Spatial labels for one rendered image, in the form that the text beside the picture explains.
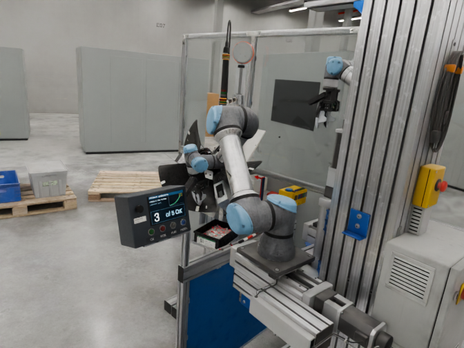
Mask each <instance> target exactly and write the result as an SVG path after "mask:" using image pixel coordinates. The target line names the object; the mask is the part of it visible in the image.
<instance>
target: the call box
mask: <svg viewBox="0 0 464 348"><path fill-rule="evenodd" d="M287 188H290V189H293V191H294V190H296V189H300V188H301V187H299V186H295V185H293V186H289V187H287ZM305 192H307V189H303V190H300V191H296V192H295V193H294V192H292V191H286V188H282V189H280V190H279V195H283V196H286V197H290V198H291V199H293V200H294V199H295V195H299V194H301V193H305ZM294 201H296V204H297V205H300V204H304V203H305V202H306V197H304V198H301V199H299V200H298V199H297V200H294Z"/></svg>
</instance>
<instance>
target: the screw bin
mask: <svg viewBox="0 0 464 348"><path fill-rule="evenodd" d="M217 224H218V226H221V227H222V228H228V230H229V229H230V230H231V231H230V232H229V233H227V234H226V235H224V236H223V237H221V238H220V239H217V238H214V237H211V236H209V235H205V234H203V233H204V232H205V231H208V230H209V229H211V228H212V226H217ZM193 232H194V233H195V234H194V242H197V243H200V244H203V245H206V246H208V247H212V248H214V249H219V248H221V247H224V246H226V245H227V244H228V243H230V242H231V241H232V240H234V239H235V238H237V236H238V235H237V234H236V233H235V232H233V231H232V229H231V227H230V226H229V223H227V222H223V221H221V220H216V219H214V220H212V221H210V222H209V223H207V224H205V225H204V226H201V227H200V228H198V229H196V230H194V231H193Z"/></svg>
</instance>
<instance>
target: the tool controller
mask: <svg viewBox="0 0 464 348"><path fill-rule="evenodd" d="M114 198H115V208H116V213H117V222H118V227H119V236H120V242H121V245H123V246H126V247H131V248H134V249H137V248H140V247H143V246H146V245H148V244H152V243H154V242H159V241H160V240H164V239H166V238H171V237H173V236H175V235H179V234H181V233H185V232H187V231H190V230H191V225H190V220H189V209H188V203H187V197H186V187H185V186H180V185H169V186H163V187H159V188H152V189H149V190H145V191H138V192H134V193H128V194H124V195H118V196H115V197H114ZM160 209H161V210H162V217H163V222H161V223H158V224H154V225H152V221H151V212H152V211H157V210H160ZM182 219H185V220H186V224H185V225H184V226H182V225H181V224H180V221H181V220H182ZM171 222H175V223H176V227H175V228H174V229H172V228H171V227H170V225H171ZM161 225H164V226H165V227H166V230H165V231H164V232H161V231H160V226H161ZM149 229H154V230H155V232H154V234H153V235H149V234H148V230H149Z"/></svg>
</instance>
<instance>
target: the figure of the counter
mask: <svg viewBox="0 0 464 348"><path fill-rule="evenodd" d="M151 221H152V225H154V224H158V223H161V222H163V217H162V210H161V209H160V210H157V211H152V212H151Z"/></svg>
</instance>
